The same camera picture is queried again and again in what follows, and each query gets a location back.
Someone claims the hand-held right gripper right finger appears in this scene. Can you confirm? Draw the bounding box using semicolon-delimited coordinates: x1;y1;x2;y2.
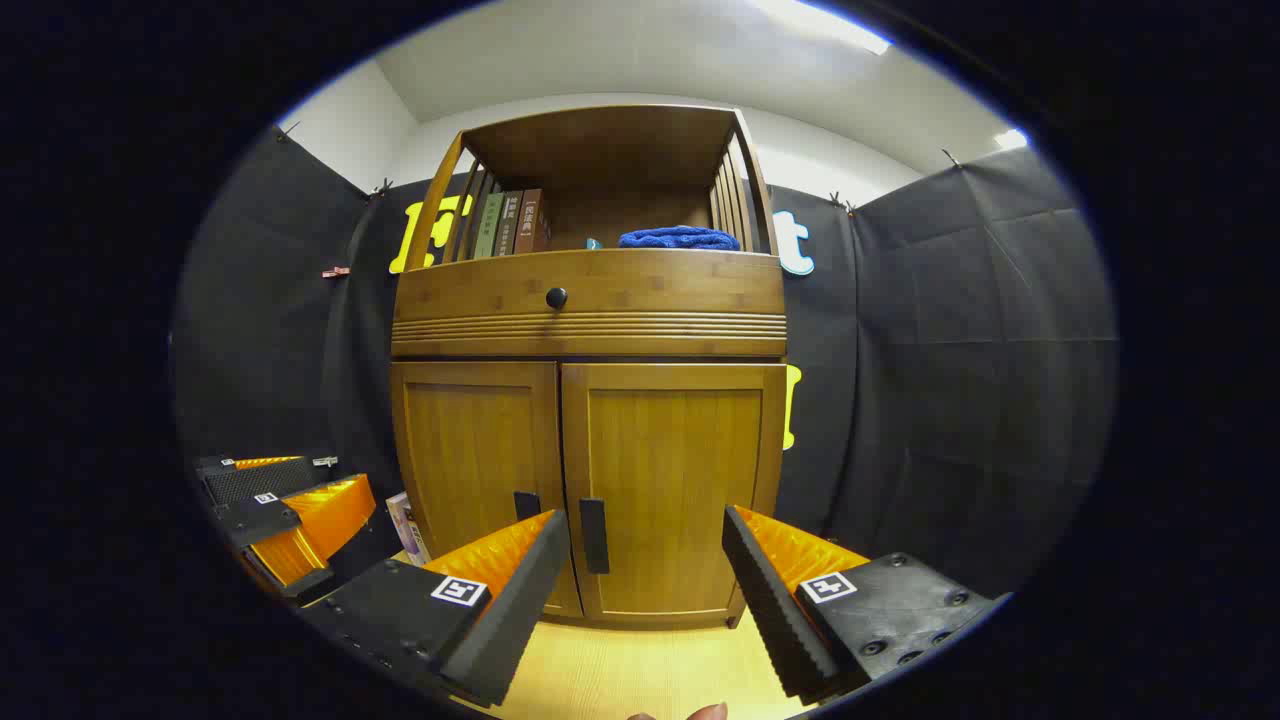
722;504;1001;703

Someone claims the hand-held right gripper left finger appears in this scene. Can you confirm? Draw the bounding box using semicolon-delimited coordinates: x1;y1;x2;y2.
298;508;573;709

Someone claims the wooden shoe cabinet door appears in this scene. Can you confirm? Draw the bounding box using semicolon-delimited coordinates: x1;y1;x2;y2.
560;362;788;626
390;360;586;619

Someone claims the wooden double-door shoe cabinet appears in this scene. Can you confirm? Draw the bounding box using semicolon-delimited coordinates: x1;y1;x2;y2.
388;103;791;631

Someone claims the wooden cabinet drawer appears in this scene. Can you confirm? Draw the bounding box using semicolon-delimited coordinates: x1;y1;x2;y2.
393;248;788;321

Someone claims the lavender white book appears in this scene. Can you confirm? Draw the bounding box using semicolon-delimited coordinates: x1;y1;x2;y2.
385;490;433;567

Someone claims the black backdrop cloth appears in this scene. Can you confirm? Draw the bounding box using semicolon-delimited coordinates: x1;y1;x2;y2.
172;125;1119;601

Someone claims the grey-brown book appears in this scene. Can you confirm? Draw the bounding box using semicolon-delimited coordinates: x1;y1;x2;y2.
495;190;526;256

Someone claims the blue folded towel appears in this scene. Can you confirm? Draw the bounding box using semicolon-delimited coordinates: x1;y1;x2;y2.
617;225;742;251

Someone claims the large ceiling light panel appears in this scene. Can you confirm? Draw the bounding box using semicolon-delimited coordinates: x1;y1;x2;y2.
760;0;891;56

